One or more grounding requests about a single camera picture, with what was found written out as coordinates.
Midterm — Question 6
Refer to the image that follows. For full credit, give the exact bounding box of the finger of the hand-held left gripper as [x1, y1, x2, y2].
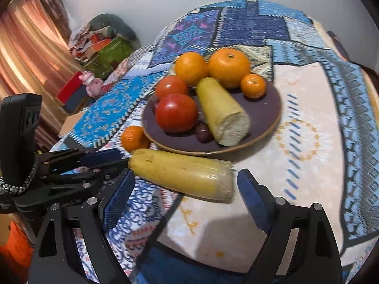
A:
[38, 149, 122, 168]
[47, 159, 130, 182]

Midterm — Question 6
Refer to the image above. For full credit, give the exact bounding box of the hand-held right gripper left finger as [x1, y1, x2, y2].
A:
[28, 169, 137, 284]

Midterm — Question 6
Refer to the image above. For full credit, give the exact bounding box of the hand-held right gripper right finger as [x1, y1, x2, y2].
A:
[237, 169, 344, 284]

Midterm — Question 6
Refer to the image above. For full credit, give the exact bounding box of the small mandarin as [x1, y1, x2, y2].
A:
[121, 126, 150, 152]
[240, 73, 267, 99]

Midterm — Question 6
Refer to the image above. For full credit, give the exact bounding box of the yellow corn cob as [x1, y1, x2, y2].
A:
[195, 77, 251, 147]
[128, 149, 236, 204]

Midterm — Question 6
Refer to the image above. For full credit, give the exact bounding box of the dark purple plum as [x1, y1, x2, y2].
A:
[194, 123, 214, 144]

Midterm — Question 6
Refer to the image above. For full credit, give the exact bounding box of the purple ceramic plate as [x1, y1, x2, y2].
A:
[141, 74, 282, 156]

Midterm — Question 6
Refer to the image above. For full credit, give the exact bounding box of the red tomato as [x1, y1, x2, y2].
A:
[156, 93, 199, 134]
[155, 75, 189, 101]

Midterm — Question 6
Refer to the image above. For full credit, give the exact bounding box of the large orange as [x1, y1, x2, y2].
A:
[208, 48, 252, 89]
[174, 52, 209, 87]

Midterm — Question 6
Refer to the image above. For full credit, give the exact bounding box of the flat cardboard box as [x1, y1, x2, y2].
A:
[58, 114, 87, 138]

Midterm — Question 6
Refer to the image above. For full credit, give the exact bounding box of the red box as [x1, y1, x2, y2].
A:
[56, 71, 84, 103]

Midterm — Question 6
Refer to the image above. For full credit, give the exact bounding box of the pink plush rabbit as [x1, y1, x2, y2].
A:
[79, 71, 104, 98]

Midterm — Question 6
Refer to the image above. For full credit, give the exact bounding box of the orange curtain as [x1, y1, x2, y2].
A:
[0, 0, 80, 154]

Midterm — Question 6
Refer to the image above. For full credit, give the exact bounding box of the green patterned box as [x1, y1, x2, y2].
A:
[84, 37, 134, 79]

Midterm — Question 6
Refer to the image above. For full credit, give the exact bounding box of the patchwork printed tablecloth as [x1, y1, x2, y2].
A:
[49, 0, 379, 284]

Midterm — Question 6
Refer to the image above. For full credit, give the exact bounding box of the orange cloth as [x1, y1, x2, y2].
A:
[0, 221, 34, 280]

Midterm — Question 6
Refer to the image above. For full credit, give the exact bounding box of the pile of cluttered packaging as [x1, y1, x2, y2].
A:
[68, 25, 117, 63]

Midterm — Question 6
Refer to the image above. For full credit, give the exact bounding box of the grey bolster pillow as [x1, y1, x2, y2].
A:
[89, 13, 138, 48]

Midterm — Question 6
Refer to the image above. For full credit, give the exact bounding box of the dark patterned curtain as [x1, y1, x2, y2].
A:
[30, 0, 69, 46]

